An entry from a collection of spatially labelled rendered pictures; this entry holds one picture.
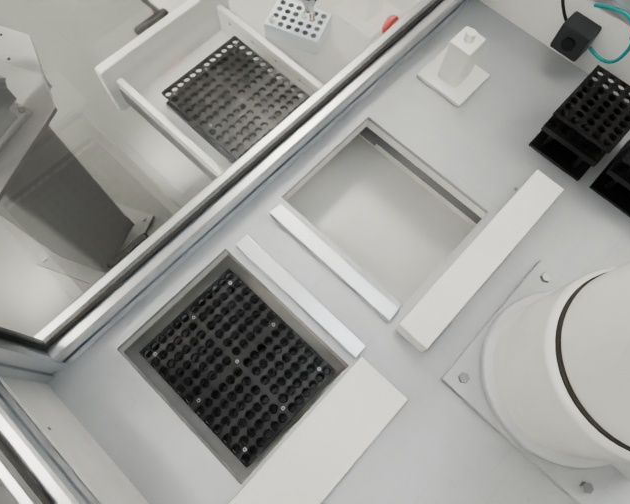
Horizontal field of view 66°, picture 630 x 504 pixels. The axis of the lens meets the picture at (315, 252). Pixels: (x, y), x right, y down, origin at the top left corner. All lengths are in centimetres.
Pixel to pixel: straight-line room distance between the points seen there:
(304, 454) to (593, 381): 34
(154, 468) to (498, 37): 86
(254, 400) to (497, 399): 32
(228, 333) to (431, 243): 38
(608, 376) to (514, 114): 51
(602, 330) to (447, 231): 45
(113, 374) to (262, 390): 20
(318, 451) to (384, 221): 41
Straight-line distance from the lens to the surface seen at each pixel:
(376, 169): 91
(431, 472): 69
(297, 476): 66
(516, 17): 100
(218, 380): 72
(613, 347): 47
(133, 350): 83
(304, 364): 72
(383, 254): 84
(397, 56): 85
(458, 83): 87
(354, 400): 66
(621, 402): 50
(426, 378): 69
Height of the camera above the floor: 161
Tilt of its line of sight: 70 degrees down
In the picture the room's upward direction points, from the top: 4 degrees clockwise
